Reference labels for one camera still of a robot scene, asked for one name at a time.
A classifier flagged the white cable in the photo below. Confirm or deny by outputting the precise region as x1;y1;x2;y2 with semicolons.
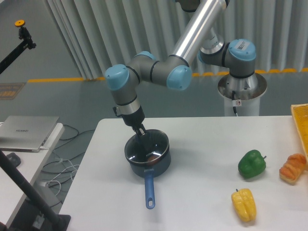
45;150;80;198

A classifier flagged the yellow plastic basket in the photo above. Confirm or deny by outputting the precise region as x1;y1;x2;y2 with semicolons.
291;103;308;159

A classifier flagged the black cable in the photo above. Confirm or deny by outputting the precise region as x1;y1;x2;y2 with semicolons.
40;124;96;207

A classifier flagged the orange croissant bread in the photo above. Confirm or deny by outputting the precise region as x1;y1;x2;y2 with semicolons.
279;153;307;185

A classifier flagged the green bell pepper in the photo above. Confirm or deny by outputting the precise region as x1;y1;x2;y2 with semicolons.
238;150;266;179

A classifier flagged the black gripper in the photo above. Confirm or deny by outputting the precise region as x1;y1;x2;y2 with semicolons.
113;106;151;149

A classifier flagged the glass pot lid blue knob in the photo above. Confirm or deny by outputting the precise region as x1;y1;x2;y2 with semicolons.
124;129;169;166

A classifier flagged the black stand pole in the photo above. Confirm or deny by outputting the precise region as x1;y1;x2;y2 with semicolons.
0;151;71;231

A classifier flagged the yellow bell pepper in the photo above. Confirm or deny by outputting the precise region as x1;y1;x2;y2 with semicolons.
231;188;257;222

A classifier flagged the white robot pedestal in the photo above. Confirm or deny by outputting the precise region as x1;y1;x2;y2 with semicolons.
218;73;267;116

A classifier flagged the white side table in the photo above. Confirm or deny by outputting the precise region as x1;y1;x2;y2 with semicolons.
0;123;64;226

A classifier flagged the brown egg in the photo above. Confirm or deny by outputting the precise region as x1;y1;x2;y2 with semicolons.
147;156;158;165

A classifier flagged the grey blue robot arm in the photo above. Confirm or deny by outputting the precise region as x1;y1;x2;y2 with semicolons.
104;0;257;139

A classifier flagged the black mouse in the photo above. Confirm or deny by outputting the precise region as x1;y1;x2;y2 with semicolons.
6;153;21;167

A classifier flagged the dark blue saucepan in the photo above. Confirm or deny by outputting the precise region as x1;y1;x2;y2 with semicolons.
124;131;172;210

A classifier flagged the silver laptop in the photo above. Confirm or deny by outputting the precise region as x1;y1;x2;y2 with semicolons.
0;115;59;152

